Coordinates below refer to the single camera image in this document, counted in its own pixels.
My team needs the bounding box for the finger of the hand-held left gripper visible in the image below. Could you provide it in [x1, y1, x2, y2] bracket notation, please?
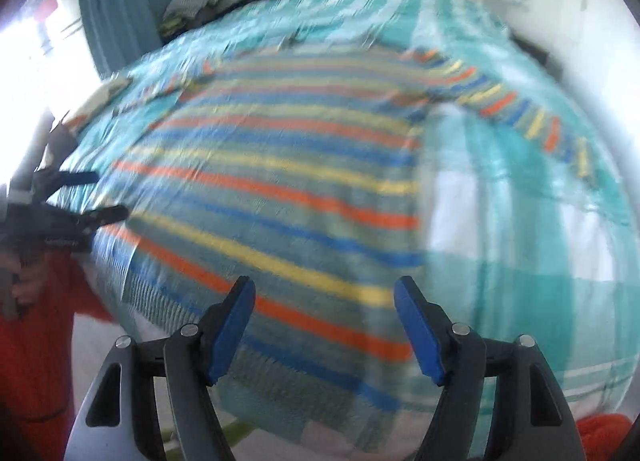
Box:
[47, 205, 130, 242]
[35, 168, 101, 190]

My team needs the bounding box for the bright window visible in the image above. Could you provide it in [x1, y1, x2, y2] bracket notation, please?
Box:
[0, 0, 103, 192]

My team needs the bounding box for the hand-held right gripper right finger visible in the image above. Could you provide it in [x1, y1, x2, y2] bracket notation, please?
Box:
[393, 276, 586, 461]

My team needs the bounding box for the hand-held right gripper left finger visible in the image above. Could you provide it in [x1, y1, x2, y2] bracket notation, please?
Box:
[65, 276, 257, 461]

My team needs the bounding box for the blue curtain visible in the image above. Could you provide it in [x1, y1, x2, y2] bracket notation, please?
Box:
[74, 0, 199, 81]

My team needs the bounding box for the person's red clothing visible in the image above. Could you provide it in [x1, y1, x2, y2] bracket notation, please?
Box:
[574, 413, 638, 461]

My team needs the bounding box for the pile of folded clothes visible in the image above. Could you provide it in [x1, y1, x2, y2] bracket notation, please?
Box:
[159, 0, 229, 38]

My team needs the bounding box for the white patterned cloth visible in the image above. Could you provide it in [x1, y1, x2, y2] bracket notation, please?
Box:
[64, 75, 132, 128]

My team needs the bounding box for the person's left hand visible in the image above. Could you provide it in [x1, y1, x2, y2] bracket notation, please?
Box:
[12, 256, 53, 309]

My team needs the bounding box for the striped knit sweater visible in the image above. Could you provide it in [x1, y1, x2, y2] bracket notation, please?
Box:
[95, 44, 603, 417]

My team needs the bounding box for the teal plaid blanket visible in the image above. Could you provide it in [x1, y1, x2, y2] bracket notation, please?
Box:
[47, 0, 640, 444]

